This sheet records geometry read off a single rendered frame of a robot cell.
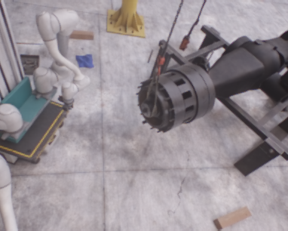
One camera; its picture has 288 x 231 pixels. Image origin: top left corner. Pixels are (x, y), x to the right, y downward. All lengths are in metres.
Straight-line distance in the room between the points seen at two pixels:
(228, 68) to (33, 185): 2.31
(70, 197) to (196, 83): 1.65
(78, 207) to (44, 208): 0.31
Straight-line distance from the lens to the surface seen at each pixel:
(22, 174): 2.68
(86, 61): 3.64
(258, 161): 2.99
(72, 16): 1.92
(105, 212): 2.51
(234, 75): 2.57
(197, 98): 2.07
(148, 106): 2.00
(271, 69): 2.98
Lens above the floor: 2.43
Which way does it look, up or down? 51 degrees down
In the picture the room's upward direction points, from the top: 19 degrees clockwise
